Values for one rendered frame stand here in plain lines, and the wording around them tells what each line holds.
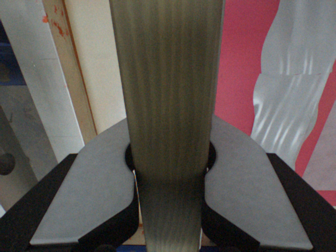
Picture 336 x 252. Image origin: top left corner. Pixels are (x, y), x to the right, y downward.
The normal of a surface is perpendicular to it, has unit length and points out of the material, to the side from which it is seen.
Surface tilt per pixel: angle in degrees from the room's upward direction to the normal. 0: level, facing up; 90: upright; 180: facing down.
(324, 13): 30
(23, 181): 90
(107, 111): 0
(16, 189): 90
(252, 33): 0
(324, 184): 0
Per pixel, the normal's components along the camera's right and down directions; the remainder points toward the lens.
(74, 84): 1.00, -0.01
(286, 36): -0.67, 0.44
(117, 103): -0.04, 0.50
